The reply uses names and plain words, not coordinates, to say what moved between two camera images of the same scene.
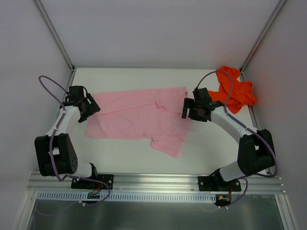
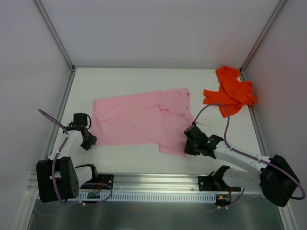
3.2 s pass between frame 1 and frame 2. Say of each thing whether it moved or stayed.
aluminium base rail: stayed
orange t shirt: stayed
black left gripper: moved
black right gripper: moved
